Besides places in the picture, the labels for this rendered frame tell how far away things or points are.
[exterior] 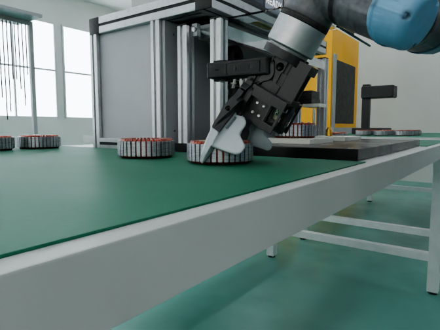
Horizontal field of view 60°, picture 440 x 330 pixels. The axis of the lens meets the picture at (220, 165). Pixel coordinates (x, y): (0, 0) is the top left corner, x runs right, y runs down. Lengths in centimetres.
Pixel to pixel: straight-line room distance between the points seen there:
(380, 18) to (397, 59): 592
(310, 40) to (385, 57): 591
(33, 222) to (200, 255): 11
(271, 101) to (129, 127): 58
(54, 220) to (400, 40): 42
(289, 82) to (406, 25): 17
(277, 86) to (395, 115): 580
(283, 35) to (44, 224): 42
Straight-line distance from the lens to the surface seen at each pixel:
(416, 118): 631
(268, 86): 60
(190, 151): 62
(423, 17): 53
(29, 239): 23
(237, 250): 32
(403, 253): 217
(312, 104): 121
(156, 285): 25
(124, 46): 111
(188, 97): 93
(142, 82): 104
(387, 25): 51
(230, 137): 57
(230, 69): 62
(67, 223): 26
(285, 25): 57
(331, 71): 471
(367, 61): 654
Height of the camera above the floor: 81
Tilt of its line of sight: 6 degrees down
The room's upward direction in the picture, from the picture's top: straight up
